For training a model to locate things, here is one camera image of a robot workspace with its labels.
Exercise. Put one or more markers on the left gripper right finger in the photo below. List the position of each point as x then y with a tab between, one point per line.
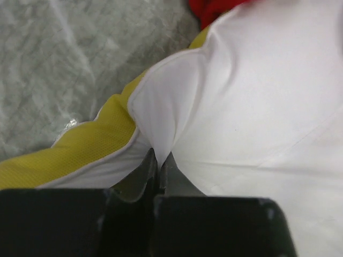
189	223

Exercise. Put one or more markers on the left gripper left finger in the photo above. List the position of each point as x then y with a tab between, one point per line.
81	222

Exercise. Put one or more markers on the white pillow yellow edge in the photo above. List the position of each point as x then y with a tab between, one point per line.
252	108

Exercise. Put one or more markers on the red pillowcase grey print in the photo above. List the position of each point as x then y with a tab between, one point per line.
207	11

